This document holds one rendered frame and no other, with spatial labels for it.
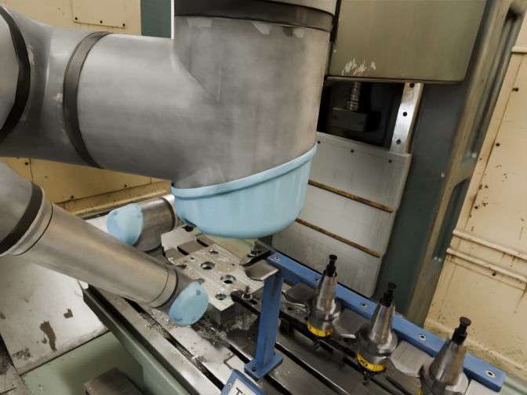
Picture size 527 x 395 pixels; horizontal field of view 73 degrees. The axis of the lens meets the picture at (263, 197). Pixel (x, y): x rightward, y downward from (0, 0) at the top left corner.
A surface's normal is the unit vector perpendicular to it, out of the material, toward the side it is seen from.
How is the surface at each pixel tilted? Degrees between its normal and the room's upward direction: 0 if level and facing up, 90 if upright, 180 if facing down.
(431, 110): 90
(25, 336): 24
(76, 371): 0
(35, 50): 65
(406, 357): 0
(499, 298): 90
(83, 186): 90
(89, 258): 87
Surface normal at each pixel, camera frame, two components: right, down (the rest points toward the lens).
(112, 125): -0.21, 0.45
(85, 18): 0.74, 0.31
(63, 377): 0.09, -0.92
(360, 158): -0.66, 0.22
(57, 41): -0.04, -0.50
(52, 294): 0.39, -0.72
